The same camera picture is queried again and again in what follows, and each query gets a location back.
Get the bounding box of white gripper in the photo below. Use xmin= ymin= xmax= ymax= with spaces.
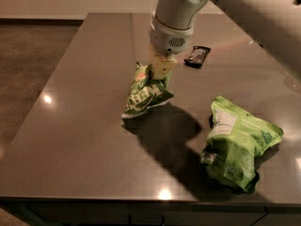
xmin=149 ymin=13 xmax=193 ymax=80

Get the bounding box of green jalapeno chip bag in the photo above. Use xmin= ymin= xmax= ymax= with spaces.
xmin=121 ymin=62 xmax=174 ymax=119

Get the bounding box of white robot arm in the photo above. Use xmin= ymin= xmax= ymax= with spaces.
xmin=150 ymin=0 xmax=301 ymax=78

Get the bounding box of black rxbar chocolate bar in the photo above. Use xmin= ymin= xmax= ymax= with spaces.
xmin=184 ymin=46 xmax=211 ymax=69

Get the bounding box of light green snack bag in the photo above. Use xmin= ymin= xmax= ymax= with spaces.
xmin=200 ymin=96 xmax=283 ymax=194

